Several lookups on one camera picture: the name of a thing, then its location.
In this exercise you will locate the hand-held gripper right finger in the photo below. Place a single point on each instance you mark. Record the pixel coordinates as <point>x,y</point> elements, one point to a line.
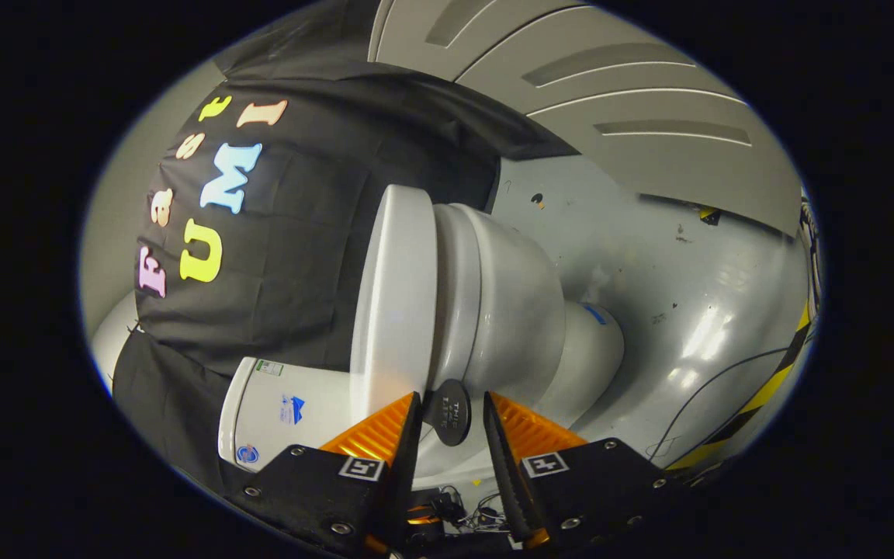
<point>503,466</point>

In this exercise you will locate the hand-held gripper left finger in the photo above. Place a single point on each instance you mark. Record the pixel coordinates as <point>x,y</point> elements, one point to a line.
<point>408,466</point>

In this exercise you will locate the black round lid pull tab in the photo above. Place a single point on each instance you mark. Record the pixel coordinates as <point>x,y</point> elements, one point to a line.
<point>448,411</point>

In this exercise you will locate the white toilet lid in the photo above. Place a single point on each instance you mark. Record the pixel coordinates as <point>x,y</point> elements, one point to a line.
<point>393,310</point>

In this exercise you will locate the white ceramic toilet with tank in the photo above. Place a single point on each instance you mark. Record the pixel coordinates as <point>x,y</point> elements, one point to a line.
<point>517,310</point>

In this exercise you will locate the white toilet seat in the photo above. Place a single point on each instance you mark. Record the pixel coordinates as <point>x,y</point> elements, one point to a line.
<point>455,295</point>

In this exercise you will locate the black backdrop cloth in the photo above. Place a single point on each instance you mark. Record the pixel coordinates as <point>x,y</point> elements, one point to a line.
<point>315,256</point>

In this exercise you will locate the yellow black hazard tape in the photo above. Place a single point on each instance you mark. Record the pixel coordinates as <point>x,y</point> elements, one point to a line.
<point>765,392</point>

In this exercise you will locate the grey drawer cabinet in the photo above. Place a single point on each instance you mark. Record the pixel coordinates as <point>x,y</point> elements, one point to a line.
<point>618,93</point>

